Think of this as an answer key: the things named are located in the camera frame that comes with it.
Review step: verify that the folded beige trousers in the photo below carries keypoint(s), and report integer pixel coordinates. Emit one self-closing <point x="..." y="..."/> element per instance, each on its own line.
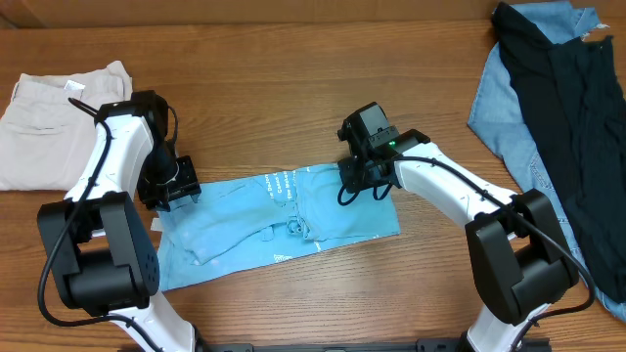
<point x="46" y="142"/>

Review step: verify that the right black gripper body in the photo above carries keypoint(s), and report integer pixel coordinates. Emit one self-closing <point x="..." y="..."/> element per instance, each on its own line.
<point x="359" y="176"/>

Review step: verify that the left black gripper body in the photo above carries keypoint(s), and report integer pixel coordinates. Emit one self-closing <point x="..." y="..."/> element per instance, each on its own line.
<point x="167" y="180"/>

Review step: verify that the light blue printed t-shirt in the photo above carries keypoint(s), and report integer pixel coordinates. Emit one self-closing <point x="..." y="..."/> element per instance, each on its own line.
<point x="261" y="220"/>

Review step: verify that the blue denim garment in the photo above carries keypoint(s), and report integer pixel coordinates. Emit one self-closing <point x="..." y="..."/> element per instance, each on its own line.
<point x="497" y="120"/>

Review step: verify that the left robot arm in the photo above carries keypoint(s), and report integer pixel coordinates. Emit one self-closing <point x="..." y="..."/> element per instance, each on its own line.
<point x="101" y="264"/>

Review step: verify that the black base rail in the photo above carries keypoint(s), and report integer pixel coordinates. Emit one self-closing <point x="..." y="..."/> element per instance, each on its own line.
<point x="337" y="347"/>

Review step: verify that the black garment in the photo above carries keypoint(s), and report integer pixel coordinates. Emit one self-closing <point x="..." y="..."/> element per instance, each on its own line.
<point x="574" y="108"/>

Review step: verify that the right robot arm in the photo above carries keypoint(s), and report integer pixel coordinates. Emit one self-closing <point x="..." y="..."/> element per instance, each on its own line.
<point x="519" y="257"/>

